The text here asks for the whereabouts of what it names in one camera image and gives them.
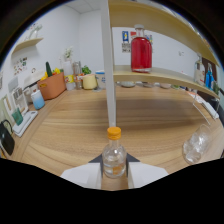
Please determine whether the orange-capped clear small bottle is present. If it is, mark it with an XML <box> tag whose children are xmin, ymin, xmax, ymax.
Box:
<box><xmin>101</xmin><ymin>126</ymin><xmax>128</xmax><ymax>179</ymax></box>

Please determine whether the light blue cup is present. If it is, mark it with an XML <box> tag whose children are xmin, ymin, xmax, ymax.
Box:
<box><xmin>30</xmin><ymin>89</ymin><xmax>46</xmax><ymax>111</ymax></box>

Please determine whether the green cup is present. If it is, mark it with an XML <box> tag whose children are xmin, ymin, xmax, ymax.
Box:
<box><xmin>11</xmin><ymin>108</ymin><xmax>24</xmax><ymax>127</ymax></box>

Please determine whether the yellow cup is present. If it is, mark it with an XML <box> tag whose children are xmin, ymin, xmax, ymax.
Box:
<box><xmin>81</xmin><ymin>73</ymin><xmax>98</xmax><ymax>91</ymax></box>

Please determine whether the clear glass with ice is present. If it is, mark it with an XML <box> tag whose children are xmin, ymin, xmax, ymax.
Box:
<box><xmin>182</xmin><ymin>123</ymin><xmax>213</xmax><ymax>165</ymax></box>

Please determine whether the white tray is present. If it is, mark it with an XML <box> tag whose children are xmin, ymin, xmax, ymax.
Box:
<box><xmin>12</xmin><ymin>109</ymin><xmax>39</xmax><ymax>138</ymax></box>

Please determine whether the black handbag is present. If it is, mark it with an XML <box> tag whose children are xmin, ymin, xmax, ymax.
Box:
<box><xmin>0</xmin><ymin>119</ymin><xmax>16</xmax><ymax>156</ymax></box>

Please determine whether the orange storage basket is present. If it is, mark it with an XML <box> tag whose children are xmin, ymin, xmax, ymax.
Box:
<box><xmin>36</xmin><ymin>71</ymin><xmax>67</xmax><ymax>101</ymax></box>

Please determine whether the green potted plant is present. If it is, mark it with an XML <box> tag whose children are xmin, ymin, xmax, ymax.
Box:
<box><xmin>80</xmin><ymin>65</ymin><xmax>92</xmax><ymax>76</ymax></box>

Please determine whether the white-framed wooden shelf rack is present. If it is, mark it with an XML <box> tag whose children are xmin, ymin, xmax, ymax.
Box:
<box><xmin>100</xmin><ymin>0</ymin><xmax>223</xmax><ymax>128</ymax></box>

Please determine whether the cork-lidded jar of limes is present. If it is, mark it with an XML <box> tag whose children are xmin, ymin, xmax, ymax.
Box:
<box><xmin>213</xmin><ymin>81</ymin><xmax>221</xmax><ymax>96</ymax></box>

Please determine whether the clear bottle with red label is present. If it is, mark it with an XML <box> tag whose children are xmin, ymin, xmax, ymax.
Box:
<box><xmin>194</xmin><ymin>54</ymin><xmax>206</xmax><ymax>86</ymax></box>

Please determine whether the red liquid glass bottle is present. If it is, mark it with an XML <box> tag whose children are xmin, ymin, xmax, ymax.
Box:
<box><xmin>130</xmin><ymin>23</ymin><xmax>154</xmax><ymax>74</ymax></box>

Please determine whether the blue and yellow poster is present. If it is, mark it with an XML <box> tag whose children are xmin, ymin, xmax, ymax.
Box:
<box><xmin>121</xmin><ymin>30</ymin><xmax>131</xmax><ymax>53</ymax></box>

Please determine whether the white photo frame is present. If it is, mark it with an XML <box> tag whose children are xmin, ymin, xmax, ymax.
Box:
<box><xmin>11</xmin><ymin>87</ymin><xmax>29</xmax><ymax>114</ymax></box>

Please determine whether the wooden wall shelf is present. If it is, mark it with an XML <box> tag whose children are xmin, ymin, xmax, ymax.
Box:
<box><xmin>11</xmin><ymin>37</ymin><xmax>44</xmax><ymax>56</ymax></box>

